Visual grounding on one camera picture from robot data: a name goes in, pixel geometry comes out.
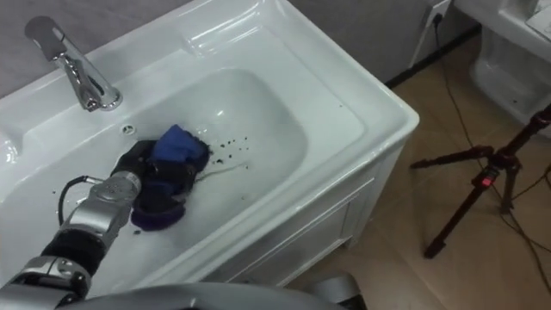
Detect dark dirt crumbs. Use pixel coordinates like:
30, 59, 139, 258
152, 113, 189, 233
210, 136, 251, 167

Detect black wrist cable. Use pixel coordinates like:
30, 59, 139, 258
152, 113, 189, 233
57, 175, 104, 227

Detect thin black floor cable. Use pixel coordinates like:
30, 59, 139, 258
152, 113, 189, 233
432, 13, 551, 294

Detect black and red tripod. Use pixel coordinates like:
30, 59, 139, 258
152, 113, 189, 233
409, 102, 551, 260

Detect robot body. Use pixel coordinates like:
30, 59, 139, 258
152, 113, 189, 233
55, 282, 350, 310

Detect blue cleaning cloth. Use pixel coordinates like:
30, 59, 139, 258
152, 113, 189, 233
130, 124, 212, 233

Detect white wall socket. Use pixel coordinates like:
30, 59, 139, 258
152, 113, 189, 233
425, 0, 453, 25

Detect chrome faucet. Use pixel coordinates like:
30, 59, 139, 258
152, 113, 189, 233
24, 15, 124, 113

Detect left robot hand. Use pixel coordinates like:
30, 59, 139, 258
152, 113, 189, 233
110, 139, 200, 214

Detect white toilet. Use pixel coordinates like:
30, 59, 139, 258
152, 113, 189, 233
454, 0, 551, 139

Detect white sink vanity cabinet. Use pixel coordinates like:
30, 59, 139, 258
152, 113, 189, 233
0, 0, 421, 299

